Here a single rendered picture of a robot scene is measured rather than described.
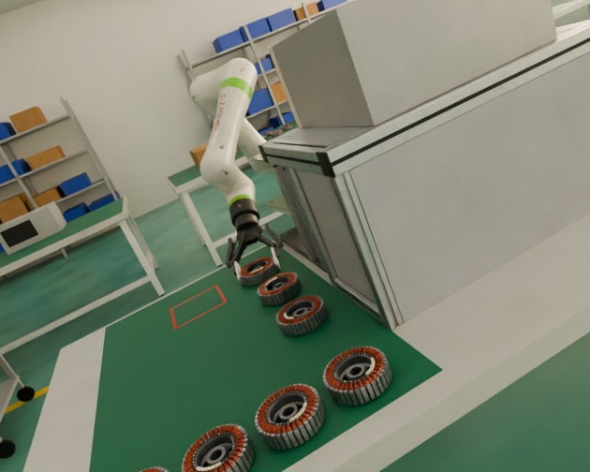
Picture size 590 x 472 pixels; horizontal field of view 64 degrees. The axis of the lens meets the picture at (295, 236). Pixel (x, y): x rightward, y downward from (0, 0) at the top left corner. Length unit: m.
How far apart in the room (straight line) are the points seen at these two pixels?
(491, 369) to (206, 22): 7.66
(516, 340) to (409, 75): 0.48
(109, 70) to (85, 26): 0.65
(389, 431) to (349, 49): 0.61
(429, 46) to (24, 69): 7.38
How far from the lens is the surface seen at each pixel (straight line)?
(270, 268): 1.34
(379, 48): 0.87
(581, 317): 0.90
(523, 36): 1.06
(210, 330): 1.23
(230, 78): 1.73
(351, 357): 0.85
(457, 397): 0.79
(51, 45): 8.01
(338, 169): 0.80
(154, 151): 7.88
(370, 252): 0.87
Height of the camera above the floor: 1.27
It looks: 19 degrees down
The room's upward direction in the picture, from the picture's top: 23 degrees counter-clockwise
